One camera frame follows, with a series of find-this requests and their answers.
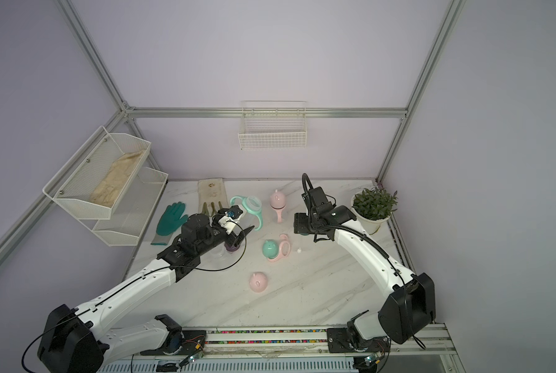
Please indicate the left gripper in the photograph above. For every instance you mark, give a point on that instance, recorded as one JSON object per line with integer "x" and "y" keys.
{"x": 236, "y": 240}

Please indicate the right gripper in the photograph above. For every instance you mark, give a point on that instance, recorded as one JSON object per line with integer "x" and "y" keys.
{"x": 301, "y": 227}

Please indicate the pink bottle cap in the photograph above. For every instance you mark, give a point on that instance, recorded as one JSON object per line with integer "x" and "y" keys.
{"x": 278, "y": 200}
{"x": 258, "y": 282}

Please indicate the clear baby bottle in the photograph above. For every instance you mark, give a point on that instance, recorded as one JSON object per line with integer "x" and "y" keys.
{"x": 252, "y": 207}

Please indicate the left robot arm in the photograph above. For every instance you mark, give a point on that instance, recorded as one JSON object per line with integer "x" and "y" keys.
{"x": 85, "y": 338}

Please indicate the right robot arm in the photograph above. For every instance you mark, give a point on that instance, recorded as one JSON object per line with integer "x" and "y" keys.
{"x": 410, "y": 300}

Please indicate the purple nipple collar far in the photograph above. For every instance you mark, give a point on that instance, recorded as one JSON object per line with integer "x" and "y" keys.
{"x": 232, "y": 249}

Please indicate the mint green bottle cap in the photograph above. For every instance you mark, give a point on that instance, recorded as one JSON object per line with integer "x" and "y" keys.
{"x": 270, "y": 249}

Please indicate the beige glove green fingertips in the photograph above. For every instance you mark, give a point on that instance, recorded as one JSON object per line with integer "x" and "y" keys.
{"x": 212, "y": 196}

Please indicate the green rubber glove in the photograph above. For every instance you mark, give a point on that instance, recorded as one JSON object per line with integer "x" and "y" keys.
{"x": 170, "y": 222}

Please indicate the potted green plant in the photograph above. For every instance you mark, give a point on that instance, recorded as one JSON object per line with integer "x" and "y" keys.
{"x": 374, "y": 207}

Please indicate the lower white mesh shelf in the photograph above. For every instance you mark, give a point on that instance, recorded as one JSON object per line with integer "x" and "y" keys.
{"x": 132, "y": 215}

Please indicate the white mesh shelf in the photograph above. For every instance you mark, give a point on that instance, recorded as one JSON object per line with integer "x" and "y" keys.
{"x": 72, "y": 185}
{"x": 132, "y": 215}

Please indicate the beige glove in shelf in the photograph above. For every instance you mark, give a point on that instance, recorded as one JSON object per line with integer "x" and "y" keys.
{"x": 109, "y": 189}

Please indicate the upper white mesh shelf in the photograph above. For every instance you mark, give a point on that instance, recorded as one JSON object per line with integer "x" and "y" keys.
{"x": 72, "y": 185}

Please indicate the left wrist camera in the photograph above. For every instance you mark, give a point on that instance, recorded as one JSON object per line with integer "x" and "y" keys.
{"x": 228, "y": 218}

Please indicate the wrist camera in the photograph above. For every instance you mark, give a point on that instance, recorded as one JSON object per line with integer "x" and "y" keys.
{"x": 319, "y": 201}
{"x": 228, "y": 218}

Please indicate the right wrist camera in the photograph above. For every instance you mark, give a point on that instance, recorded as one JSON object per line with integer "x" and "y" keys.
{"x": 319, "y": 201}

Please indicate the white wire wall basket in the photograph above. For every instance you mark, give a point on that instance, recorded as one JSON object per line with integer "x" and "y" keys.
{"x": 273, "y": 125}

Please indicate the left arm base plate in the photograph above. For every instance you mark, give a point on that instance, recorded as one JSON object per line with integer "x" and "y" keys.
{"x": 188, "y": 343}

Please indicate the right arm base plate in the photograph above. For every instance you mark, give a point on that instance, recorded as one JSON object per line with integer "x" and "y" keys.
{"x": 357, "y": 339}

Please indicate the aluminium front rail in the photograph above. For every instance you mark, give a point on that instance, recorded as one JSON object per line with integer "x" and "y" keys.
{"x": 281, "y": 341}

